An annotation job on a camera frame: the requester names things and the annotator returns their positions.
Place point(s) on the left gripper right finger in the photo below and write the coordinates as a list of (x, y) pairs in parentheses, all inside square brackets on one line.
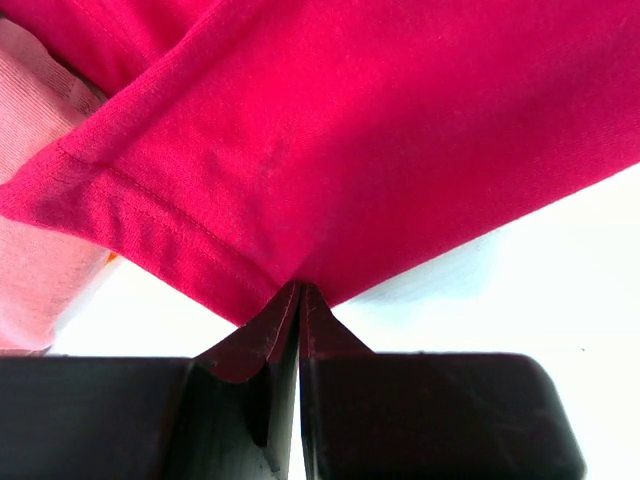
[(368, 415)]

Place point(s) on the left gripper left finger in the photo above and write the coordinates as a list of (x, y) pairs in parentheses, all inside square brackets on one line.
[(224, 414)]

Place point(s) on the pink folded t-shirt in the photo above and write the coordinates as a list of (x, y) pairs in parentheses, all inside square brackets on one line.
[(44, 270)]

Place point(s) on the red t-shirt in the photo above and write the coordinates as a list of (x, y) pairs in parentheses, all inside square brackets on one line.
[(245, 144)]

